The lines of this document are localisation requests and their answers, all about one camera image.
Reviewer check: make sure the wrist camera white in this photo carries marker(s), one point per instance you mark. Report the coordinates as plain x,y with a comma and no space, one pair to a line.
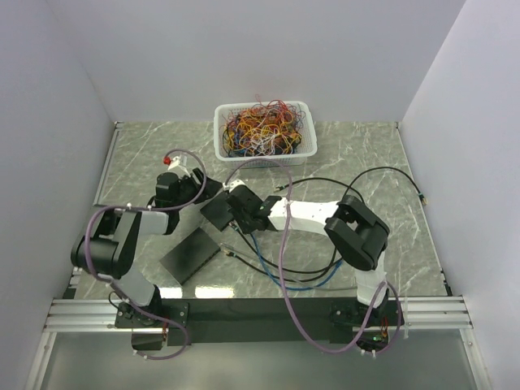
231,185
179,162

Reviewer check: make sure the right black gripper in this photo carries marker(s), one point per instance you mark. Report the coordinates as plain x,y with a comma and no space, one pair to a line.
247,229

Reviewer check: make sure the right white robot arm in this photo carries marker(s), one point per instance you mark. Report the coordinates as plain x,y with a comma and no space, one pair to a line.
357,233

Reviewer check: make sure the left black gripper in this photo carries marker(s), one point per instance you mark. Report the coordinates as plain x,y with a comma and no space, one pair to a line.
190,179

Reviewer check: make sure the white plastic basket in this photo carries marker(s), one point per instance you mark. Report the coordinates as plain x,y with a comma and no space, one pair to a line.
258,134

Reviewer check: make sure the black network switch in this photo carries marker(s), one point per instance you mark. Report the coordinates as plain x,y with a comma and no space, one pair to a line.
190,256
217,212

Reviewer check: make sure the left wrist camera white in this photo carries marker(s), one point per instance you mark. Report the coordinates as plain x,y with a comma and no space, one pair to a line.
179,162

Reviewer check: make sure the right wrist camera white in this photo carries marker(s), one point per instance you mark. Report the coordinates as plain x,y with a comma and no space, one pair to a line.
231,185

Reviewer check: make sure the aluminium frame rail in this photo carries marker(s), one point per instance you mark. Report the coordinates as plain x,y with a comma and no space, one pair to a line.
79,315

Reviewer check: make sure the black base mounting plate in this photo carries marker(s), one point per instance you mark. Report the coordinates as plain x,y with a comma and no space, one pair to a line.
228,320

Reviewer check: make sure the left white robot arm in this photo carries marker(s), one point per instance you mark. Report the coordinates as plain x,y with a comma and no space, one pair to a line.
107,248

